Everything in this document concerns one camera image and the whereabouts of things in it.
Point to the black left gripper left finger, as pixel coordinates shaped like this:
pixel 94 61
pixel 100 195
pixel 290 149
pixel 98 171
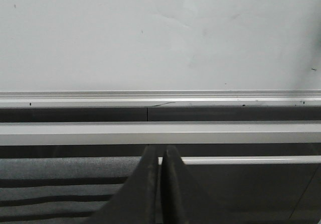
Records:
pixel 135 201

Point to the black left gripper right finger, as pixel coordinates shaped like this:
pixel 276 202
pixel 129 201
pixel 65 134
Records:
pixel 183 199

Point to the white whiteboard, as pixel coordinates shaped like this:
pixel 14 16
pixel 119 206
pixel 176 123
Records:
pixel 95 53

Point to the white metal pegboard stand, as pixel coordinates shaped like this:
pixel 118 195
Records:
pixel 263 171

